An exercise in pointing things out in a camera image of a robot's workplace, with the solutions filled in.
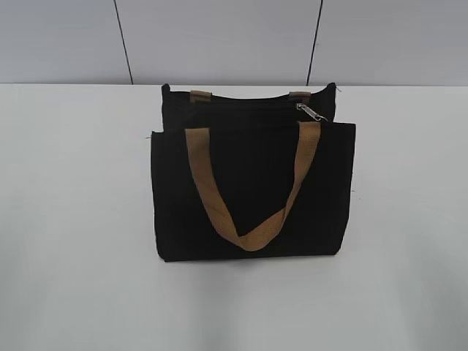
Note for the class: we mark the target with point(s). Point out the black tote bag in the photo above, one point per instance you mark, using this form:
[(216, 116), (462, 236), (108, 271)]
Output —
[(250, 178)]

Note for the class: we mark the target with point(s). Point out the silver zipper pull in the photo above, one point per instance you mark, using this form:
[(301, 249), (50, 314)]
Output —
[(310, 112)]

